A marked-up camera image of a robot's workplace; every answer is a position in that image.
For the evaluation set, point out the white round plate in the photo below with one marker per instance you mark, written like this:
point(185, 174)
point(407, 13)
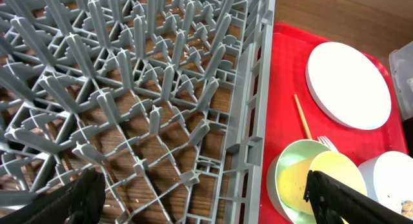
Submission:
point(347, 86)

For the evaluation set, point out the green bowl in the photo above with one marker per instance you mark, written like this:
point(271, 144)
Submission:
point(287, 179)

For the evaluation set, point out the wooden chopstick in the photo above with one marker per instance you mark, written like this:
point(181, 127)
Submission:
point(302, 118)

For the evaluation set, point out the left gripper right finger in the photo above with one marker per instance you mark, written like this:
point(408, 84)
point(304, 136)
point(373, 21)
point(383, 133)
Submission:
point(334, 202)

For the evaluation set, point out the red plastic tray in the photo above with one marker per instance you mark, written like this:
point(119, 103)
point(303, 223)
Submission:
point(291, 48)

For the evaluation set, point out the white plastic fork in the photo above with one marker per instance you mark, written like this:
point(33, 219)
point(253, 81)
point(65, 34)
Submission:
point(324, 140)

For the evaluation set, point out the grey dishwasher rack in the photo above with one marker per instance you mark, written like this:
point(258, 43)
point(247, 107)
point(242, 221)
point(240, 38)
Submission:
point(166, 98)

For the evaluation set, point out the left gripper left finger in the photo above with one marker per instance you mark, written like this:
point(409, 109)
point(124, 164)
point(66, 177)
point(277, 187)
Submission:
point(80, 201)

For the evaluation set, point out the yellow cup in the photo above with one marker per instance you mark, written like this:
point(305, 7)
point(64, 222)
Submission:
point(341, 168)

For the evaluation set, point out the light blue bowl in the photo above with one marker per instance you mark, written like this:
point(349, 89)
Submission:
point(388, 179)

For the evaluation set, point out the clear plastic bin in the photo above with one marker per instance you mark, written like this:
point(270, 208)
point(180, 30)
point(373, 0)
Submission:
point(400, 62)

